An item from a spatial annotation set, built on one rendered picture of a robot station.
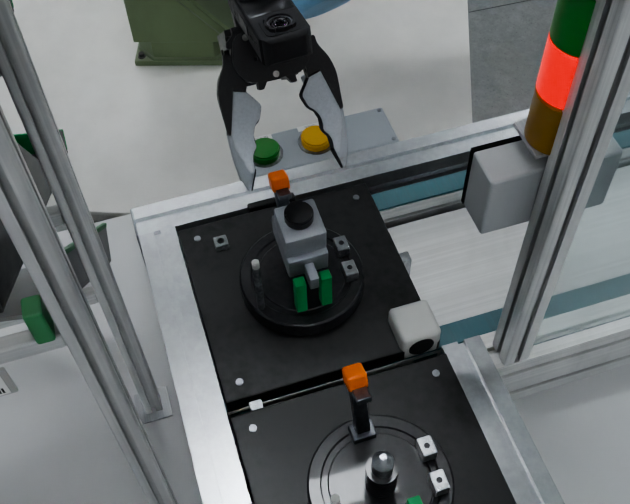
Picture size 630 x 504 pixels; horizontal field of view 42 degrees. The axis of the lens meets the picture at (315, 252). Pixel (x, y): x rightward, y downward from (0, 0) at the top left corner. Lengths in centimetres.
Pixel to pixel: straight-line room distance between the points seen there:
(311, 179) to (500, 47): 177
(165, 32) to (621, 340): 81
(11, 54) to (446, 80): 87
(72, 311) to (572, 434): 66
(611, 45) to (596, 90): 4
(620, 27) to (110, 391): 42
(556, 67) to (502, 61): 209
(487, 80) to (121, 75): 150
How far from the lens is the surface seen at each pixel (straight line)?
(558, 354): 95
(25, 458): 103
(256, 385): 88
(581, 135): 64
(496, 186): 70
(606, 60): 60
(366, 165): 108
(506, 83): 266
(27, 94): 62
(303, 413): 87
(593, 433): 102
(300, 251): 85
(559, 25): 62
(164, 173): 122
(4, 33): 59
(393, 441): 83
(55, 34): 150
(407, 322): 90
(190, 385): 91
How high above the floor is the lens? 175
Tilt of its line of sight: 54 degrees down
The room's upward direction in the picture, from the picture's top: 2 degrees counter-clockwise
